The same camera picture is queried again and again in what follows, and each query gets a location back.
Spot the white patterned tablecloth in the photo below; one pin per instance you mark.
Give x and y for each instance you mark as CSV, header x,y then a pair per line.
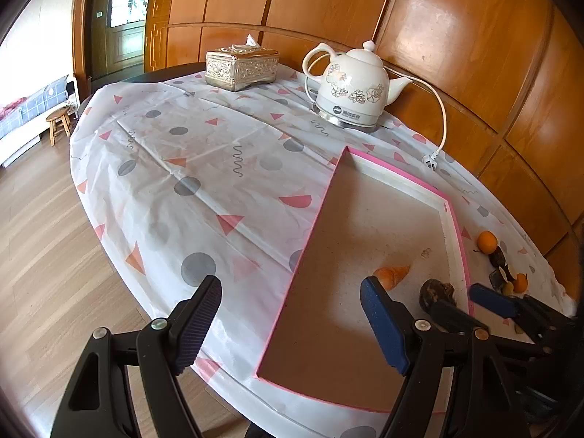
x,y
182,146

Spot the white floral ceramic kettle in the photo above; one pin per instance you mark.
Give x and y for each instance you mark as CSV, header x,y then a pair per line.
x,y
353,82

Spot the pink cardboard tray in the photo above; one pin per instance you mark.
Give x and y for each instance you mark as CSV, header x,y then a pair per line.
x,y
356,237

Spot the orange carrot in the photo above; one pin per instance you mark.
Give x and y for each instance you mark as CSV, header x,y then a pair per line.
x,y
392,276

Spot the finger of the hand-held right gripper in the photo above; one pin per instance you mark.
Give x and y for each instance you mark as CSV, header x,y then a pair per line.
x,y
492,301
451,314

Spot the white tissue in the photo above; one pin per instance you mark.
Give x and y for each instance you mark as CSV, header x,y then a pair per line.
x,y
247,42

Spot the blue plaid cushion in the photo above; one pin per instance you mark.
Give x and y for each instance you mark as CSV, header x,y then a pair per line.
x,y
45,96

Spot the white sofa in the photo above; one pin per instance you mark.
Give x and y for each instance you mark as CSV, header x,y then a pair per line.
x,y
18,143

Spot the dark brown lumpy root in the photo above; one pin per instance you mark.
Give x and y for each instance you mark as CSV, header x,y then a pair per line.
x,y
435,293

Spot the orange mandarin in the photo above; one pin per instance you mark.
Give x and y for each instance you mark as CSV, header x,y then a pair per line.
x,y
520,283
487,242

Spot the partly peeled sugarcane piece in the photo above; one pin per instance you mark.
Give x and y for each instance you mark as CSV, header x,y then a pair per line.
x,y
497,278

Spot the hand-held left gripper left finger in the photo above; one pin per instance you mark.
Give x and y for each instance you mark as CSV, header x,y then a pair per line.
x,y
198,324

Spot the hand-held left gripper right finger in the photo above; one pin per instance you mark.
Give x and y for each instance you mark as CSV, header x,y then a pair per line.
x,y
383,324

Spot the wooden glass door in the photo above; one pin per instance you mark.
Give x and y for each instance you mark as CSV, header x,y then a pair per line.
x,y
127,18

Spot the dark-skinned sugarcane piece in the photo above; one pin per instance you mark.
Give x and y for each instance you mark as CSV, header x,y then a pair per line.
x,y
498,258

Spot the silver kettle base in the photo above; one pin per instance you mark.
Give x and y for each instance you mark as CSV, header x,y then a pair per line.
x,y
346,121

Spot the small wooden stool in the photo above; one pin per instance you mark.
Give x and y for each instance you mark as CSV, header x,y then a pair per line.
x,y
58,121

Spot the silver embossed tissue box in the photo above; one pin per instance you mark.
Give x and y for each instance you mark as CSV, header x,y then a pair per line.
x,y
239,70

